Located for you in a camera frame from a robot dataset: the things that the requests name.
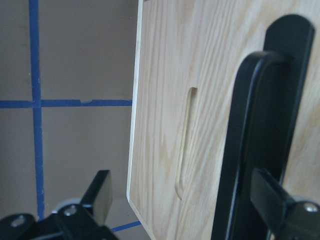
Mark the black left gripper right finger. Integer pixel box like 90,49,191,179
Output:
250,168,298,227

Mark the black drawer handle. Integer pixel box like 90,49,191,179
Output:
211,14,315,240

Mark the light wooden drawer cabinet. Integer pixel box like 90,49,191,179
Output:
126,0,201,240

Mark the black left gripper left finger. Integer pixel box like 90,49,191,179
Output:
80,170,113,225

